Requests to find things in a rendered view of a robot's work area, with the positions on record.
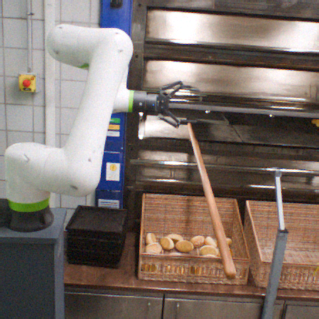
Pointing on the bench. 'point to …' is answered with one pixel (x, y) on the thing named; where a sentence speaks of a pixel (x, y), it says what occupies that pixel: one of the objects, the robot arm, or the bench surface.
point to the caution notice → (112, 171)
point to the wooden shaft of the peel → (213, 211)
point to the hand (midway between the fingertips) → (195, 105)
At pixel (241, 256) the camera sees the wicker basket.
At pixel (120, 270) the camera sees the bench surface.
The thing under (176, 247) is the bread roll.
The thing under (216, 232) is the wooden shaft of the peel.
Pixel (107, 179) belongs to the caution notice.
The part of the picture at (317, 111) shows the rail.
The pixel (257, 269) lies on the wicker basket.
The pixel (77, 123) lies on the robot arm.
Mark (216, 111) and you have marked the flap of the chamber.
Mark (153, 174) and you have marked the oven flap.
